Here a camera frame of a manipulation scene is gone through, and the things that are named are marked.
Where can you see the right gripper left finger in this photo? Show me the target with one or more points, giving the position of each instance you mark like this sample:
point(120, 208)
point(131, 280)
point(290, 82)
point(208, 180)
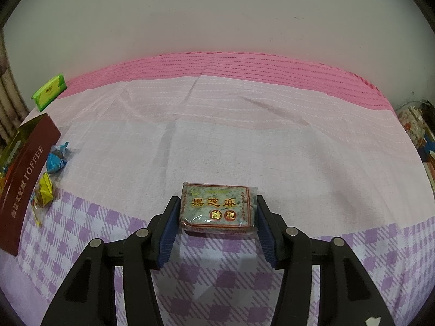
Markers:
point(86, 296)

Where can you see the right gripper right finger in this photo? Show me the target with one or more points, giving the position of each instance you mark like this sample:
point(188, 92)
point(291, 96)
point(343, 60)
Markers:
point(348, 296)

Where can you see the yellow date candy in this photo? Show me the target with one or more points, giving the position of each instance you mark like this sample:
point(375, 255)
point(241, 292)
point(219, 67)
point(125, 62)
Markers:
point(41, 198)

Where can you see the blue triangular candy packet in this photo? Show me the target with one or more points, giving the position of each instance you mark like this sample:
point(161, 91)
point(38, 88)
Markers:
point(58, 158)

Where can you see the black sesame cake box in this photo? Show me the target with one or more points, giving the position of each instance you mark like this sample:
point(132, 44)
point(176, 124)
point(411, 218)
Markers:
point(214, 209)

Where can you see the pink purple checked tablecloth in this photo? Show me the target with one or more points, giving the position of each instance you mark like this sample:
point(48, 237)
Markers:
point(322, 145)

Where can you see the gold toffee tin box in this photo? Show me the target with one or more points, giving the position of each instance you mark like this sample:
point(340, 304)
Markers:
point(37, 136)

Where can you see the cluttered shelf items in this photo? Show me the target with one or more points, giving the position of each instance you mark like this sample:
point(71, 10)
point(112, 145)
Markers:
point(417, 118)

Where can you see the beige patterned curtain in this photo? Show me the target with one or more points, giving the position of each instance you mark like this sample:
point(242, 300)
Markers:
point(12, 107)

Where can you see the green tissue pack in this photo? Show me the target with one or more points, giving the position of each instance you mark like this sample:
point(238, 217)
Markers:
point(49, 92)

